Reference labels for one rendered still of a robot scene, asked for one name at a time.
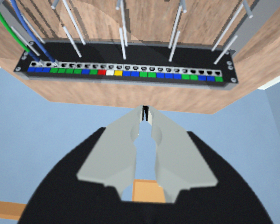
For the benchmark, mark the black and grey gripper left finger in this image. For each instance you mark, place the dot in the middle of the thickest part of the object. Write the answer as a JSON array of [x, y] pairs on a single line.
[[106, 158]]

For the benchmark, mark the green cable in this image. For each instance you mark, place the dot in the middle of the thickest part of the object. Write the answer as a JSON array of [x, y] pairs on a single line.
[[15, 36]]

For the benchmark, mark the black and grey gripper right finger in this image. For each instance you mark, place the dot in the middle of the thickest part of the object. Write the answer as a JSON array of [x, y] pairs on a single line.
[[184, 161]]

